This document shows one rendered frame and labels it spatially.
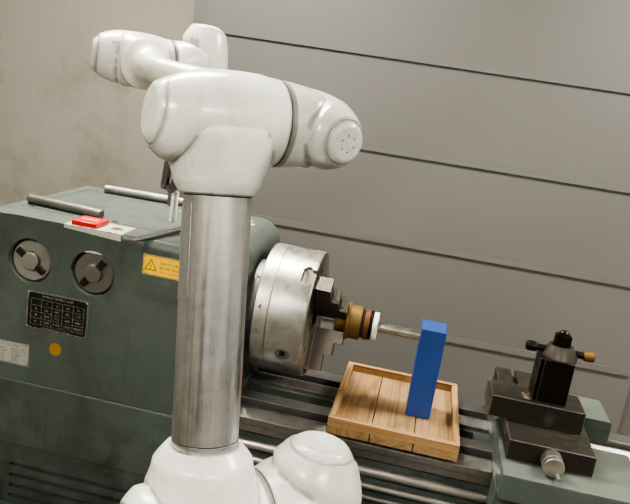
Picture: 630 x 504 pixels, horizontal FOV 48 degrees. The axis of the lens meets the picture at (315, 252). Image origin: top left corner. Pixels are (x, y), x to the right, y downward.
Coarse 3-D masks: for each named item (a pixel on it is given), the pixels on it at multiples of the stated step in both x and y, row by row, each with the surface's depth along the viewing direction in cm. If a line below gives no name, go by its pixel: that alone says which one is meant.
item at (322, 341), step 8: (312, 328) 173; (320, 328) 173; (312, 336) 172; (320, 336) 172; (328, 336) 172; (336, 336) 172; (312, 344) 172; (320, 344) 172; (328, 344) 172; (312, 352) 172; (320, 352) 172; (328, 352) 171; (312, 360) 172; (320, 360) 171; (304, 368) 172; (312, 368) 171; (320, 368) 172
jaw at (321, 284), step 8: (304, 272) 164; (312, 272) 164; (304, 280) 163; (312, 280) 163; (320, 280) 165; (328, 280) 165; (320, 288) 163; (328, 288) 163; (320, 296) 165; (328, 296) 164; (336, 296) 167; (320, 304) 168; (328, 304) 167; (336, 304) 166; (344, 304) 170; (320, 312) 171; (328, 312) 170; (336, 312) 169; (344, 312) 168
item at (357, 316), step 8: (352, 304) 173; (352, 312) 170; (360, 312) 170; (368, 312) 171; (336, 320) 171; (344, 320) 171; (352, 320) 170; (360, 320) 170; (368, 320) 170; (336, 328) 172; (344, 328) 170; (352, 328) 170; (360, 328) 170; (368, 328) 170; (344, 336) 171; (352, 336) 171; (360, 336) 172; (368, 336) 171
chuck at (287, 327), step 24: (288, 264) 165; (312, 264) 165; (288, 288) 161; (312, 288) 161; (288, 312) 160; (312, 312) 169; (264, 336) 162; (288, 336) 161; (264, 360) 167; (288, 360) 164
